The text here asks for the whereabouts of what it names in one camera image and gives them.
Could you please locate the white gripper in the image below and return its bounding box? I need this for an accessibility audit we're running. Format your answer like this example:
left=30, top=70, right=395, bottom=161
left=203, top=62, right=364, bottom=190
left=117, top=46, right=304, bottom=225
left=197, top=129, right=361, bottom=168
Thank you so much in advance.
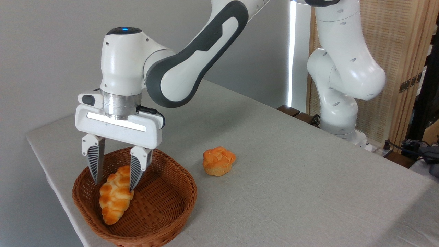
left=75, top=90, right=163, bottom=191

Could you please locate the braided golden bread loaf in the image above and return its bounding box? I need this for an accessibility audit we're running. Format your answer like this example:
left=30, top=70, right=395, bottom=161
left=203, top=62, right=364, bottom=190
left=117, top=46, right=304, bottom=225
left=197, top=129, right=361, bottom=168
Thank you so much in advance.
left=99, top=165, right=134, bottom=225

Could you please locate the orange muffin-shaped bread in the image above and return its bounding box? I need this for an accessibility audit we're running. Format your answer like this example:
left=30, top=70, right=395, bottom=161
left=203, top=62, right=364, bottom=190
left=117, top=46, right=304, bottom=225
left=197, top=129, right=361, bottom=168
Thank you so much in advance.
left=203, top=147, right=236, bottom=177

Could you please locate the brown wicker basket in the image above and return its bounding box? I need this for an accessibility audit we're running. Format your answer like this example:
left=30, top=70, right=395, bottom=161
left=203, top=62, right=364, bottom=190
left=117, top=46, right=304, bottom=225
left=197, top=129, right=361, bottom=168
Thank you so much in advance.
left=72, top=146, right=198, bottom=247

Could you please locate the grey tablecloth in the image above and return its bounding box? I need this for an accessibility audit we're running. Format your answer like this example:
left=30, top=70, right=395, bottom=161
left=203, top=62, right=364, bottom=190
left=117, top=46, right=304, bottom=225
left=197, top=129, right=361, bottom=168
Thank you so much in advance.
left=26, top=79, right=439, bottom=247

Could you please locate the dark wooden block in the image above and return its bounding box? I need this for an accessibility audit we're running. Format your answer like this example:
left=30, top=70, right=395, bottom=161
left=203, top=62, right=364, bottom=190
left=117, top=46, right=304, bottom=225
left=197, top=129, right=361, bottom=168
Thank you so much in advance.
left=294, top=112, right=320, bottom=128
left=276, top=105, right=300, bottom=117

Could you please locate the brass screen hinge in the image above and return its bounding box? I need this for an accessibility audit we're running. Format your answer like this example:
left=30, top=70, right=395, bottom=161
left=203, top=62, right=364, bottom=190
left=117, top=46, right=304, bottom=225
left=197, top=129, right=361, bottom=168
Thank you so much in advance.
left=399, top=72, right=423, bottom=94

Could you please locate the bamboo folding screen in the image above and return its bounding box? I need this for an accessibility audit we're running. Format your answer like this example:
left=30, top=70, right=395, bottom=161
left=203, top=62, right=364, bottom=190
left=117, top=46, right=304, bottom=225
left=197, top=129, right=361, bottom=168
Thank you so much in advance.
left=306, top=0, right=439, bottom=149

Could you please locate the grey black power adapter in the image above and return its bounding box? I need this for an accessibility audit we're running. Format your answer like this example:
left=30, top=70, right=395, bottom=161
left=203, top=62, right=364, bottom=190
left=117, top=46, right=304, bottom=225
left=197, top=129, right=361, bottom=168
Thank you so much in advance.
left=401, top=139, right=439, bottom=177

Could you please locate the black metal stand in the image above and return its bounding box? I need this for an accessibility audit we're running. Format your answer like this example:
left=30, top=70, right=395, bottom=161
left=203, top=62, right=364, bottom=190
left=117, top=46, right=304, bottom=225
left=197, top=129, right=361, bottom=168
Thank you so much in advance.
left=408, top=34, right=439, bottom=141

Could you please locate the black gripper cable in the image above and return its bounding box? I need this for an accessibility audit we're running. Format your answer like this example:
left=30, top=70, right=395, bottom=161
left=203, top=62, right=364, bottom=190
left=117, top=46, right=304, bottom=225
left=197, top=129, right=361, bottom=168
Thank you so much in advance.
left=137, top=106, right=166, bottom=130

